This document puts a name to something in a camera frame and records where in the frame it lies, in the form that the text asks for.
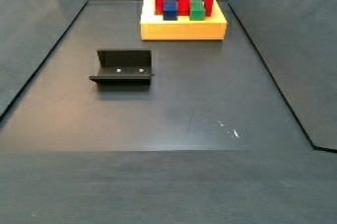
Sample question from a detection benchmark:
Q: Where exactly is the yellow white wooden board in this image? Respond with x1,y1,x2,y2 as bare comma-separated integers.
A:
139,0,227,40

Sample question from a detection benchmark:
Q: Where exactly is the green wooden block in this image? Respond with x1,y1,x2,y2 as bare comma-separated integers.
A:
189,0,205,21

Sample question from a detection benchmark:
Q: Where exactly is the blue wooden block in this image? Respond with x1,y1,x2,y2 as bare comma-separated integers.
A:
163,0,177,21

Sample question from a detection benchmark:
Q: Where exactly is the black angle bracket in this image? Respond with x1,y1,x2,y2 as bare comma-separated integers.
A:
89,49,153,83

